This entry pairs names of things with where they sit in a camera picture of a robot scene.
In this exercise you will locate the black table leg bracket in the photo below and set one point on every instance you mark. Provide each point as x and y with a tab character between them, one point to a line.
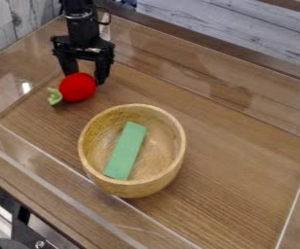
25	234

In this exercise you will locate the round wooden bowl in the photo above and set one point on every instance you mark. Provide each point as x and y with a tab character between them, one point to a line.
160	157

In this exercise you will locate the red plush strawberry toy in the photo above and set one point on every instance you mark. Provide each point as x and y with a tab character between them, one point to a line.
77	88

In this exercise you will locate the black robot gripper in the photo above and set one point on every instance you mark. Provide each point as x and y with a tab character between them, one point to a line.
84	44

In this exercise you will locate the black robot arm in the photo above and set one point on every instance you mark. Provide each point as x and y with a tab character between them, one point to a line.
83	5

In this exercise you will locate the clear acrylic corner bracket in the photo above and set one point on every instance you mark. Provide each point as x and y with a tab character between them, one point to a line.
105	28

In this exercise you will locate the green rectangular block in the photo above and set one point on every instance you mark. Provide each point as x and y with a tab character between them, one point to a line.
125	153

